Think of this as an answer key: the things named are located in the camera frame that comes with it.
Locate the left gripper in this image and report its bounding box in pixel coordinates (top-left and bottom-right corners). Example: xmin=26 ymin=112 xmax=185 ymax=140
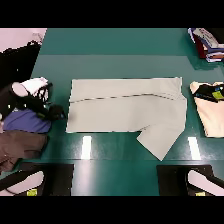
xmin=48 ymin=104 xmax=67 ymax=122

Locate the heap of clothes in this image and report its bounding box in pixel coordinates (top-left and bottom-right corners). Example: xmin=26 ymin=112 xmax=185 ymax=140
xmin=187 ymin=27 xmax=224 ymax=64

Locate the blue garment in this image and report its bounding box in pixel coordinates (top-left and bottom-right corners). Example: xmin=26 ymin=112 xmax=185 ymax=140
xmin=2 ymin=108 xmax=53 ymax=135

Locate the brown garment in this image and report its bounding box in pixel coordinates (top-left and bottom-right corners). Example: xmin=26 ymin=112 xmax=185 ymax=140
xmin=0 ymin=129 xmax=50 ymax=175

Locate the light grey T-shirt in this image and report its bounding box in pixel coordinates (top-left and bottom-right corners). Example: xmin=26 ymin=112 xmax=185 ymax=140
xmin=65 ymin=76 xmax=188 ymax=162

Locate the beige garment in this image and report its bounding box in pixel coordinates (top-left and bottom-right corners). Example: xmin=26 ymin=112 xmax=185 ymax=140
xmin=189 ymin=80 xmax=224 ymax=139

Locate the black garment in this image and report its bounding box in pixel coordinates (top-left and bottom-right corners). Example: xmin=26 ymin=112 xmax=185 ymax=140
xmin=0 ymin=40 xmax=43 ymax=92

